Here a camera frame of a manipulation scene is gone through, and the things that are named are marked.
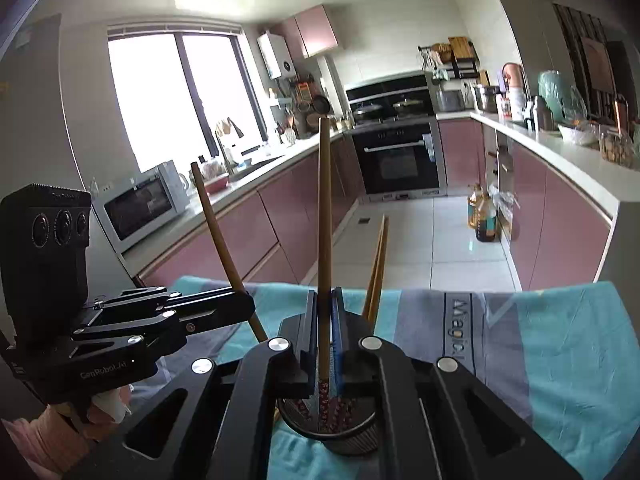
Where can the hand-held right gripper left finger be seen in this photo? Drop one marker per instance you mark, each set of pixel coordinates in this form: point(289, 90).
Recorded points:
point(312, 340)

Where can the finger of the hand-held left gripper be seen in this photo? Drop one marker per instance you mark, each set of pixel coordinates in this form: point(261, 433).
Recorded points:
point(135, 297)
point(215, 307)

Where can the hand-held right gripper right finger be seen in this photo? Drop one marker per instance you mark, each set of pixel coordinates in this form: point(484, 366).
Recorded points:
point(337, 340)

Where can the wooden chopstick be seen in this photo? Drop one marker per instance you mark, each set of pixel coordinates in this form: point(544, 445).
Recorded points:
point(381, 270)
point(325, 210)
point(215, 230)
point(374, 265)

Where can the black mesh holder cup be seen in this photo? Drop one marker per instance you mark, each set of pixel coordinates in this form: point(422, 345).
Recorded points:
point(350, 442)

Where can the person's left forearm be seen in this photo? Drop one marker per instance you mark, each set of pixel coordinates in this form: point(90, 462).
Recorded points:
point(35, 440)

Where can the person's left hand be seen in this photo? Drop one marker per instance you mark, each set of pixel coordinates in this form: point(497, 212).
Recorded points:
point(107, 406)

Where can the pink lower cabinets under window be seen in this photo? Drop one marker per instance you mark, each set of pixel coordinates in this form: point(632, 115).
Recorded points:
point(240, 230)

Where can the white microwave oven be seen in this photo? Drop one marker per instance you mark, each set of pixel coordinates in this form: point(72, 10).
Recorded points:
point(140, 205)

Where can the red tray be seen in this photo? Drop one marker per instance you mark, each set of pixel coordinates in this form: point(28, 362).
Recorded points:
point(216, 183)

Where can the steel sink faucet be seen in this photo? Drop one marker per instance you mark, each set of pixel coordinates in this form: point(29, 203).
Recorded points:
point(224, 150)

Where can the dark oil bottle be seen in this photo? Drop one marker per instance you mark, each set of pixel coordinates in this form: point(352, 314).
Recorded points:
point(486, 225)

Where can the yellow oil bottle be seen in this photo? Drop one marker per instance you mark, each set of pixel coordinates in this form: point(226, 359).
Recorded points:
point(474, 210)

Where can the black built-in oven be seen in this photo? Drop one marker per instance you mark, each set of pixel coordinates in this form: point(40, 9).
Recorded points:
point(397, 160)

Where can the kitchen window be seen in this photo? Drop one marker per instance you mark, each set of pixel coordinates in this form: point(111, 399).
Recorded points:
point(150, 100)

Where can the white hanging towel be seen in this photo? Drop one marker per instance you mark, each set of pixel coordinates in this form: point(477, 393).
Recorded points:
point(428, 147)

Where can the clear plastic bag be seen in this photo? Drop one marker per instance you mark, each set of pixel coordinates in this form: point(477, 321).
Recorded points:
point(502, 205)

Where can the teal grey patterned tablecloth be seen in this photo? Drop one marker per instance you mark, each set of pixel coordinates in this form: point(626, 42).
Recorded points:
point(550, 360)

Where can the hanging pans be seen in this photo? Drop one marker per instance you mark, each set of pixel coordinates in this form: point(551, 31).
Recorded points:
point(312, 100)

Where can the lidded wok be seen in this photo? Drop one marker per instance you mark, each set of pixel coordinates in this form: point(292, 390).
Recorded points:
point(367, 110)

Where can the lidded cooking pot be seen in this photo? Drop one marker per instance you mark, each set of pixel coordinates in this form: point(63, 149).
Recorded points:
point(407, 106)

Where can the pink lower cabinets beside oven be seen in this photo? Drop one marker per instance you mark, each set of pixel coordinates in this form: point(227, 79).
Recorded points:
point(555, 220)

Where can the black range hood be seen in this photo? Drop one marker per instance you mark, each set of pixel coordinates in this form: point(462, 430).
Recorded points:
point(387, 87)

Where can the white water heater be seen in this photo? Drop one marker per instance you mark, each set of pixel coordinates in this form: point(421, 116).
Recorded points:
point(274, 55)

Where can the steel rice cooker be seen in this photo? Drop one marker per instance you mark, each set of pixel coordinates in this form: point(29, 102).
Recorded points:
point(450, 101)

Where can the steel stockpot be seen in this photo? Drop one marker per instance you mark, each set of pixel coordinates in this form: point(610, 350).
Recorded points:
point(486, 99)

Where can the pink upper cabinet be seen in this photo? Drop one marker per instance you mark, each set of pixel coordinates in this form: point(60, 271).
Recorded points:
point(312, 32)

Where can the pink kettle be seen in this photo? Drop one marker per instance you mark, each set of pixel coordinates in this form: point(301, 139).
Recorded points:
point(512, 82)

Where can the white bowl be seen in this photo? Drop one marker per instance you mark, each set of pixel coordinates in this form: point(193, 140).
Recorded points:
point(577, 135)

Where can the glass jar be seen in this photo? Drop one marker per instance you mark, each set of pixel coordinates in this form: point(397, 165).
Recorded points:
point(616, 147)

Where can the black wall rack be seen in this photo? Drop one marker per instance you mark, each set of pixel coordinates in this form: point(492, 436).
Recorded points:
point(452, 57)

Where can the striped wall art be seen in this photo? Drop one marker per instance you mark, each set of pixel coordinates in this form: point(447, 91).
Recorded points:
point(595, 55)

